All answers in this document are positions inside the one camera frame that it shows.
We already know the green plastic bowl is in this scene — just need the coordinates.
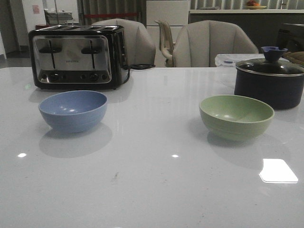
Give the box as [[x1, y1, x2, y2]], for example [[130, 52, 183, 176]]
[[199, 95, 275, 142]]

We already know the beige upholstered chair right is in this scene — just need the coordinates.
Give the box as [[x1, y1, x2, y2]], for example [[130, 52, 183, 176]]
[[172, 20, 258, 67]]

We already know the clear plastic container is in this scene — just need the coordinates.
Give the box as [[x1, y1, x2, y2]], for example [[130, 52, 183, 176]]
[[215, 54, 264, 67]]

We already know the beige upholstered chair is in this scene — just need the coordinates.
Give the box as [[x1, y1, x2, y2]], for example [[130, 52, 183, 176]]
[[92, 19, 156, 65], [172, 20, 258, 67]]

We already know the glass pot lid blue knob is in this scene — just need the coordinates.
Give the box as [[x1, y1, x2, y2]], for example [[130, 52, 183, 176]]
[[236, 46, 304, 77]]

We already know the black toaster power cord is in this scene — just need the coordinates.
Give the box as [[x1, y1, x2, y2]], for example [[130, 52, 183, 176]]
[[122, 63, 156, 84]]

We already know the beige upholstered chair left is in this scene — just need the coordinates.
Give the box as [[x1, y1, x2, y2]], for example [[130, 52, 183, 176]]
[[92, 19, 156, 65]]

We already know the white cabinet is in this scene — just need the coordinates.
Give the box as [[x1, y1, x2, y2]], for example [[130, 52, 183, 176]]
[[146, 0, 190, 67]]

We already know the cream office chair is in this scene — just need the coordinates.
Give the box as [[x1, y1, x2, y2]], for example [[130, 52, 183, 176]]
[[155, 20, 174, 67]]

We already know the black and chrome toaster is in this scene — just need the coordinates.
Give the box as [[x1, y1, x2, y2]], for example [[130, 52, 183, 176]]
[[28, 25, 129, 90]]

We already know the brown cloth item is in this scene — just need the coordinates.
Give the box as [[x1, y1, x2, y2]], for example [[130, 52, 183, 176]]
[[283, 51, 304, 66]]

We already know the blue plastic bowl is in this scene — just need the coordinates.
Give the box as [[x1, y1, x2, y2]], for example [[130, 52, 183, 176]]
[[38, 90, 107, 133]]

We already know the dark blue cooking pot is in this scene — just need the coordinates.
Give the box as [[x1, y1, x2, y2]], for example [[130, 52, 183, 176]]
[[234, 69, 304, 110]]

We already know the fruit bowl on counter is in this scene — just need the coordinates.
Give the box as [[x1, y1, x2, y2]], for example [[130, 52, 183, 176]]
[[245, 0, 267, 10]]

